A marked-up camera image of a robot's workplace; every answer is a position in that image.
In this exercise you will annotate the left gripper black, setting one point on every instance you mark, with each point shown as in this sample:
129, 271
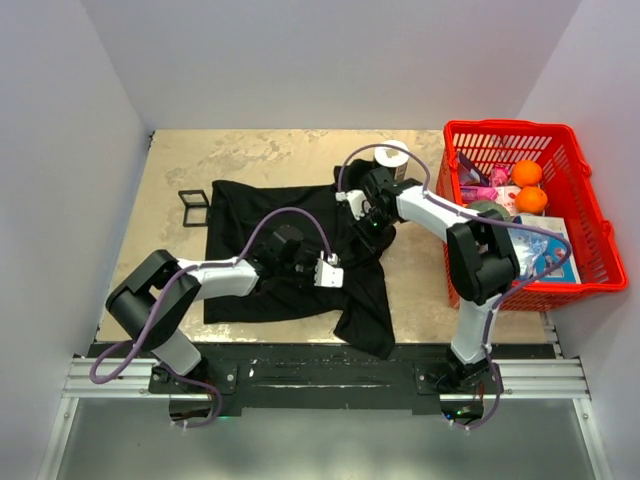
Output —
313, 258

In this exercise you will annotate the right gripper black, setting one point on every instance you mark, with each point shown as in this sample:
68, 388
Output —
368, 242

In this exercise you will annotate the black garment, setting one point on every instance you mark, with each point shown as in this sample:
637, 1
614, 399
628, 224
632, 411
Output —
236, 210

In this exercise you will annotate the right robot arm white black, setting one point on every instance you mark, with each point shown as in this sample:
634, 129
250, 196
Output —
482, 262

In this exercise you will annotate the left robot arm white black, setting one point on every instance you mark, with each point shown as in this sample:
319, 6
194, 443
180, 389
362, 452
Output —
152, 301

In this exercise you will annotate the toilet paper roll dark wrapper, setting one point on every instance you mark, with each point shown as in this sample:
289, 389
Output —
391, 155

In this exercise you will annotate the purple box in basket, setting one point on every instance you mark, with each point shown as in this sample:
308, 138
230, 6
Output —
468, 173

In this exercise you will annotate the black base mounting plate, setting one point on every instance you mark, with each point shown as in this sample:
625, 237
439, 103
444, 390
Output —
329, 376

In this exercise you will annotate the green melon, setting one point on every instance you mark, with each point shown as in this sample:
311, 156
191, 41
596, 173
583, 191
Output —
484, 206

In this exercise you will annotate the pink snack packet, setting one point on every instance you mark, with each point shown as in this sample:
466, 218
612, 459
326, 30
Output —
500, 189

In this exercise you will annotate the lower orange fruit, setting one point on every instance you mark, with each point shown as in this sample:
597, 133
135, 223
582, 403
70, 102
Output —
531, 200

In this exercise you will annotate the orange fruit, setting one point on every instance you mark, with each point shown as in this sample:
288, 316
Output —
531, 200
526, 173

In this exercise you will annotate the white blue booklet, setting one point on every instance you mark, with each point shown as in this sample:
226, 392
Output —
556, 250

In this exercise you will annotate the upper orange fruit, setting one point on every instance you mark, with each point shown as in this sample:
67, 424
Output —
526, 173

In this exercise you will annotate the red plastic basket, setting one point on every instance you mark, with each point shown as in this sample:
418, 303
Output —
566, 181

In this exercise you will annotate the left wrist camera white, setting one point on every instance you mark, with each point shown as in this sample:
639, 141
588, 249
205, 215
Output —
328, 273

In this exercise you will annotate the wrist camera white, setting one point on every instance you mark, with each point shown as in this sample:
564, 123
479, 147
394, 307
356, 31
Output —
328, 273
356, 202

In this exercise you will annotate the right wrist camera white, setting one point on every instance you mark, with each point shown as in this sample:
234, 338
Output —
356, 202

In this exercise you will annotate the black wire frame stand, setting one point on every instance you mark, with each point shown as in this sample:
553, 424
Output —
195, 201

